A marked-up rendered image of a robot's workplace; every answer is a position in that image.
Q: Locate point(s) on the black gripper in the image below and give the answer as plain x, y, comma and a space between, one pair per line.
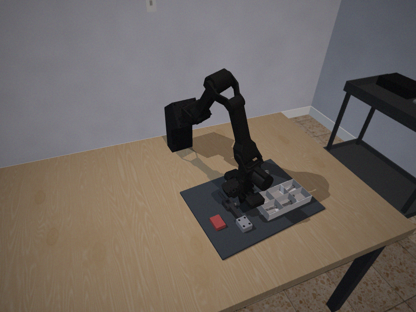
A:
252, 199

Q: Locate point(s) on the white mounting block with four holes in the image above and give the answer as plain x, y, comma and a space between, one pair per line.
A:
244, 224

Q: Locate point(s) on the grey flat bar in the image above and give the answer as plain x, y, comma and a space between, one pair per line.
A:
234, 211

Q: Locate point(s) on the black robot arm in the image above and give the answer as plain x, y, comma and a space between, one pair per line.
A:
245, 149

